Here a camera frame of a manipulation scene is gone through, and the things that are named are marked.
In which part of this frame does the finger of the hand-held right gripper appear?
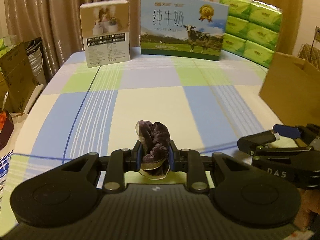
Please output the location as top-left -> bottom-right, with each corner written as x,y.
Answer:
273,124 -> 320,151
237,130 -> 313,156

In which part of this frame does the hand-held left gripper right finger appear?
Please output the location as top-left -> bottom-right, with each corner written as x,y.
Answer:
168,141 -> 250,193

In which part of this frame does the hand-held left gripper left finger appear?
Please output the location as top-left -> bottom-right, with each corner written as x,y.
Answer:
61,140 -> 144,193

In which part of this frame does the person's right hand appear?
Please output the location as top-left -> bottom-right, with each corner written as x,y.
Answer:
299,188 -> 320,220

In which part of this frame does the plaid tablecloth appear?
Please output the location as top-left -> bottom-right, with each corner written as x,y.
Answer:
0,51 -> 302,195

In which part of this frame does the quilted chair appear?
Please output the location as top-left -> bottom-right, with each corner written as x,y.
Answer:
296,42 -> 320,68

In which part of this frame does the stack of green tissue packs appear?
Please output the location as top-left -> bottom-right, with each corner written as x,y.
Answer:
219,0 -> 284,69

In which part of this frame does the white panel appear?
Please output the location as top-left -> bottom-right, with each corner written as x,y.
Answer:
23,85 -> 46,115

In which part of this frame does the beige humidifier box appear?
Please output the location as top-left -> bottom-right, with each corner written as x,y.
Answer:
79,0 -> 131,68

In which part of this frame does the blue milk gift box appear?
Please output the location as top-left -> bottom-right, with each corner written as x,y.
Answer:
139,0 -> 229,62

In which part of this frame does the dark brown tray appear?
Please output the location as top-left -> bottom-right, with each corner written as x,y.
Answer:
0,111 -> 15,151

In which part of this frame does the flat blue milk carton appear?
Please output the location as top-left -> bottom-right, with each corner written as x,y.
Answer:
0,150 -> 14,188

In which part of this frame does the stack of white bowls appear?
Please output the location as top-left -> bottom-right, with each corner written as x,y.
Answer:
26,39 -> 46,86

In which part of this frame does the metal spoon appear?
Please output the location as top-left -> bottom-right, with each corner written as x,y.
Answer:
1,91 -> 9,113

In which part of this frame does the tall brown cardboard box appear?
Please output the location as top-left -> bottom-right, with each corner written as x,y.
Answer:
0,41 -> 42,113

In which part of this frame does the brown curtain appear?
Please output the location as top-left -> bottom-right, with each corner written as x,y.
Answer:
4,0 -> 190,55

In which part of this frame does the green tissue pack bundle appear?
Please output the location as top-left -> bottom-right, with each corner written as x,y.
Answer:
0,36 -> 18,52

